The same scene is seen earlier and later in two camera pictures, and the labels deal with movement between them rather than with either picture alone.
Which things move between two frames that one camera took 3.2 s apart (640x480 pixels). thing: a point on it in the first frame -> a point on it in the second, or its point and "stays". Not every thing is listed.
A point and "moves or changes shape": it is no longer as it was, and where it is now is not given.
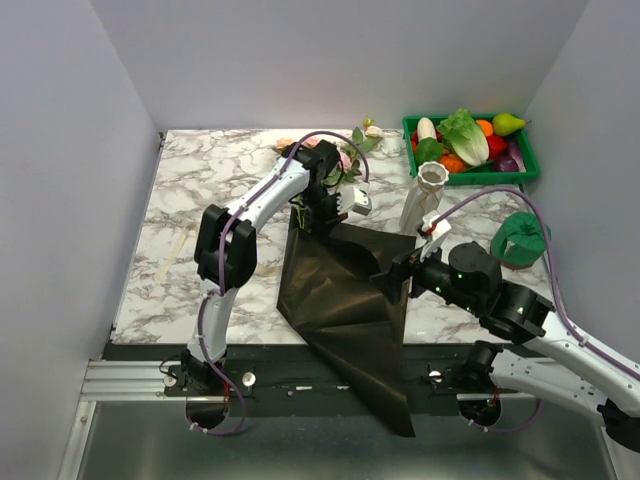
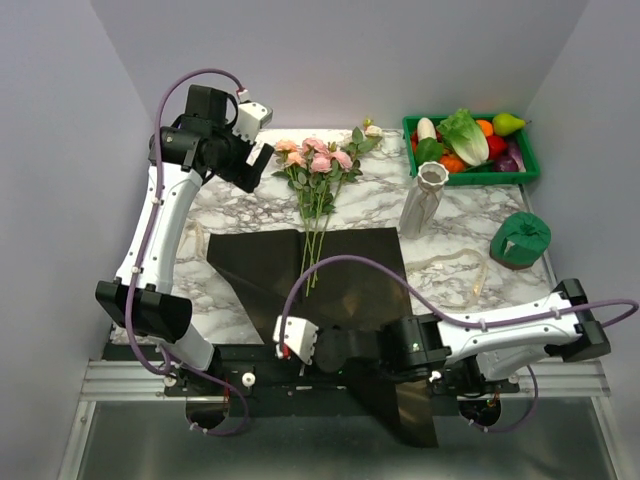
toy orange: [486, 127] stays
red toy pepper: [496, 145] stays
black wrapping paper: [328, 290] moves or changes shape
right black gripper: [417, 268] -> [321, 331]
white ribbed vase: [432, 177] stays
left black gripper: [319, 227] -> [250, 175]
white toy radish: [426, 129] stays
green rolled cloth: [519, 239] stays
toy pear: [505, 123] stays
